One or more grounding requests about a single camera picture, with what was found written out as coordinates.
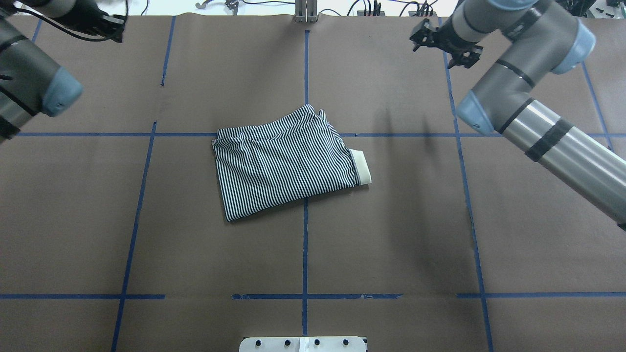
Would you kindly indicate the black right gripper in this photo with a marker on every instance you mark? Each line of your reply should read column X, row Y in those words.
column 444, row 38

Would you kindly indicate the striped polo shirt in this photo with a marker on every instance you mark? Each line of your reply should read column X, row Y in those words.
column 297, row 156

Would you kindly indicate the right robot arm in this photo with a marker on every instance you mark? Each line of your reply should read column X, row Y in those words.
column 543, row 40

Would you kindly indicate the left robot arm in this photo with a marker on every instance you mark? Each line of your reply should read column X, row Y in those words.
column 31, row 81

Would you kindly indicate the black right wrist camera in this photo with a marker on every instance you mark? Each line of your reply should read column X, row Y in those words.
column 424, row 35

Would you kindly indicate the aluminium frame post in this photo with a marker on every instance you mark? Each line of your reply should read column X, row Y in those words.
column 306, row 11

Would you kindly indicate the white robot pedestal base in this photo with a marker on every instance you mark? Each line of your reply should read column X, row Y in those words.
column 304, row 344

